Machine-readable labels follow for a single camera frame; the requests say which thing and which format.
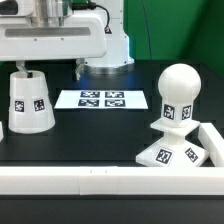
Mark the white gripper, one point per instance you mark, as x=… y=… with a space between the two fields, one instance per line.
x=81 y=36

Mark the white lamp shade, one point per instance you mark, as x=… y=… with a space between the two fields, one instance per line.
x=30 y=110

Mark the white lamp bulb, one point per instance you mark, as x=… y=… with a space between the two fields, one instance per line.
x=178 y=85

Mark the white lamp base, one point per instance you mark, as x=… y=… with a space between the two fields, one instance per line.
x=173 y=150

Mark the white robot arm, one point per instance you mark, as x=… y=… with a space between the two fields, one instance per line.
x=51 y=13

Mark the white marker sheet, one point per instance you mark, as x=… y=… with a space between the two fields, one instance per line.
x=101 y=99

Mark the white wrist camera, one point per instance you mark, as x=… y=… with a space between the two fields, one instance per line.
x=16 y=8

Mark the white front rail bar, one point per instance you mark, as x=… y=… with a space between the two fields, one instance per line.
x=111 y=181

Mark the white rail bar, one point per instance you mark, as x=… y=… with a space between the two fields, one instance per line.
x=213 y=142
x=111 y=181

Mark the white right rail bar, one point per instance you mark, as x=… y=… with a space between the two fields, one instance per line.
x=213 y=142

